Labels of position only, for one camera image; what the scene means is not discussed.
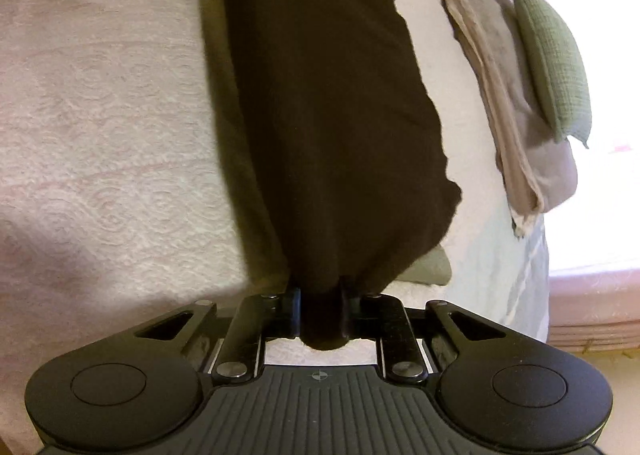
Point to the folded beige blanket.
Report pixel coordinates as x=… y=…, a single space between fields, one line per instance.
x=500 y=110

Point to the brown and grey lettered shirt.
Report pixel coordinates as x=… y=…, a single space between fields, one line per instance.
x=325 y=110

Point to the green textured pillow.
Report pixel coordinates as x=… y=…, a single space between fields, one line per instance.
x=555 y=65

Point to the white textured bedspread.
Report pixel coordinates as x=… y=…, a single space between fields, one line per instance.
x=110 y=135

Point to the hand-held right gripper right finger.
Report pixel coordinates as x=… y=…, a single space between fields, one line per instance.
x=352 y=317

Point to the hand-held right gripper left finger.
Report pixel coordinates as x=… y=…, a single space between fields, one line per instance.
x=290 y=317

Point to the light blue striped bed sheet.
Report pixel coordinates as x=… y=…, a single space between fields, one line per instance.
x=500 y=265

